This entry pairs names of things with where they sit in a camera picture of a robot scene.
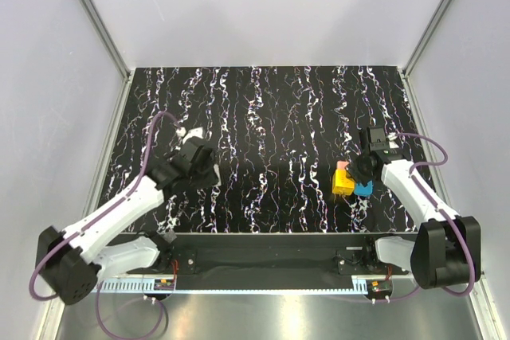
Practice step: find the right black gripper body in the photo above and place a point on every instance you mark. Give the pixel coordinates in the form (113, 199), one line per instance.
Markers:
(356, 170)

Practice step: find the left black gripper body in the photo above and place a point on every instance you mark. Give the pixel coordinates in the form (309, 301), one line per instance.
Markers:
(209, 161)

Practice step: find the blue folding extension socket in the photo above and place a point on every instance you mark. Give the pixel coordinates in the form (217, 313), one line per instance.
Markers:
(362, 190)

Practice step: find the pink plug adapter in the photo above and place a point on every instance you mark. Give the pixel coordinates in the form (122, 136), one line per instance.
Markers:
(342, 165)

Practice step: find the yellow socket cube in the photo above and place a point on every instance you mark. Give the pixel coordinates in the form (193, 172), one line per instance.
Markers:
(342, 184)

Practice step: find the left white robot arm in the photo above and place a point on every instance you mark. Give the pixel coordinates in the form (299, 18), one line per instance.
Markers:
(75, 260)

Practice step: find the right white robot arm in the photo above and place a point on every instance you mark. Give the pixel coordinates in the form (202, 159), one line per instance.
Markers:
(446, 252)

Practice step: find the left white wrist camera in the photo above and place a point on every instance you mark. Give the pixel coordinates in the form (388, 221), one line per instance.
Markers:
(185, 134)

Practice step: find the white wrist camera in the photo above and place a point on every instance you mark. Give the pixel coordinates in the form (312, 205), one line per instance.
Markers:
(392, 142)
(185, 134)

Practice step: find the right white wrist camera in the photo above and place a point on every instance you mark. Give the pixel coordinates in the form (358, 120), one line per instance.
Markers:
(392, 142)

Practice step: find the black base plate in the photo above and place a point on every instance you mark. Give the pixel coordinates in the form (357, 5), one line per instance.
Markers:
(282, 261)

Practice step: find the slotted cable duct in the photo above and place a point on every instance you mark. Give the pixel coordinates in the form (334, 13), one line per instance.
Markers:
(138, 285)

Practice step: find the left aluminium frame post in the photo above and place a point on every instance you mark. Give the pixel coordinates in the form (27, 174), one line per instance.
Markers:
(105, 37)

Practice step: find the aluminium frame post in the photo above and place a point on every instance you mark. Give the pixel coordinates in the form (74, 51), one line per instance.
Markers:
(427, 35)
(105, 37)

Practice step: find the right aluminium frame post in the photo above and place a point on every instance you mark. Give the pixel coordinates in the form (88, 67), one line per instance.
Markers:
(427, 35)

